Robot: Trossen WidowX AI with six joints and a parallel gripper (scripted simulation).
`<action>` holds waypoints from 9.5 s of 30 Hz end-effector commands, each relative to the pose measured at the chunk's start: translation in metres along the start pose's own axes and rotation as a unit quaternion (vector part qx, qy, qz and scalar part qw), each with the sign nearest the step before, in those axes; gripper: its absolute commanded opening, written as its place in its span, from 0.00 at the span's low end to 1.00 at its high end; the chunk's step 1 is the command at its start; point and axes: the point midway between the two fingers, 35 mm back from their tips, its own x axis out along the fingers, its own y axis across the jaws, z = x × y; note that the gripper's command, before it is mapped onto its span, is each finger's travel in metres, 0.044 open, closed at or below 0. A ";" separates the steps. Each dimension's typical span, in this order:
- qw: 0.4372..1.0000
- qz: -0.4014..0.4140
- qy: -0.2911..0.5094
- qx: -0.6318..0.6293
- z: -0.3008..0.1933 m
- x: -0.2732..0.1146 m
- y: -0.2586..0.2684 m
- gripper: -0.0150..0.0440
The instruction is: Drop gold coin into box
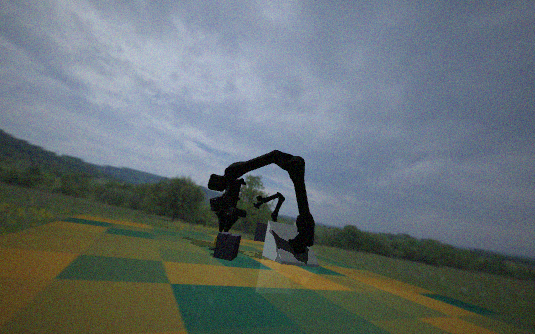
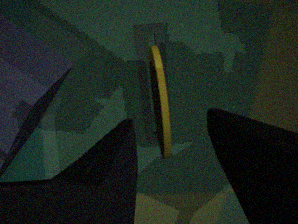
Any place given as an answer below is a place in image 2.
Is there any gold coin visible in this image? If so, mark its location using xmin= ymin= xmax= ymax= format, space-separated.
xmin=149 ymin=45 xmax=172 ymax=159

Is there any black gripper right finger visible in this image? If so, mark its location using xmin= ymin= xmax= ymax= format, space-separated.
xmin=208 ymin=109 xmax=298 ymax=224

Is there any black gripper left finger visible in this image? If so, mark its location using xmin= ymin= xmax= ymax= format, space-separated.
xmin=0 ymin=119 xmax=138 ymax=224

